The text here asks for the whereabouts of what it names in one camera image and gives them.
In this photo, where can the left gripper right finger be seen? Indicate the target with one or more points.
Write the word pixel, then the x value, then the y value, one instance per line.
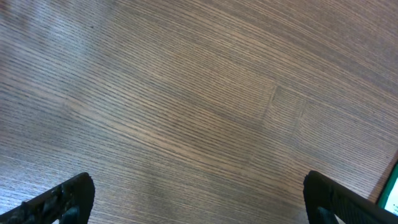
pixel 327 201

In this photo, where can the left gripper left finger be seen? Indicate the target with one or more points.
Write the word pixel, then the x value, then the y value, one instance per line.
pixel 68 202

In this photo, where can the green white plastic package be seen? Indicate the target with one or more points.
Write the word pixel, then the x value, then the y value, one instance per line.
pixel 388 197

